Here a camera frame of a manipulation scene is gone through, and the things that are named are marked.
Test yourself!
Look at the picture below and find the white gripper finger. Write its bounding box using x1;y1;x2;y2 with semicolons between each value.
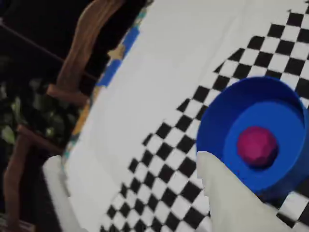
197;151;294;232

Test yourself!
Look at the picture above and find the pink ball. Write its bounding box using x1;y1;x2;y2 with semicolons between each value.
236;125;280;170

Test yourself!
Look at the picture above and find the blue round box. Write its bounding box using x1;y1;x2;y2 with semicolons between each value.
197;76;309;203

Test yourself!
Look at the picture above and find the black white checkerboard mat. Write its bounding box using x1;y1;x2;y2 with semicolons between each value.
100;7;309;232

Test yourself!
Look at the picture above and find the white table sheet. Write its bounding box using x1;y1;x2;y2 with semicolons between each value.
43;0;290;232

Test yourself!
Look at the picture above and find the blue tape strip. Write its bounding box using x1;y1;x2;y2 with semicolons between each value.
120;26;142;57
96;59;122;87

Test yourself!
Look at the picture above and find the green leafy plant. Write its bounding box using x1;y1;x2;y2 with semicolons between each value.
0;55;82;150

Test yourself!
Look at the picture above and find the brown wooden chair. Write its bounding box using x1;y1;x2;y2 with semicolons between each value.
3;124;65;232
47;0;126;106

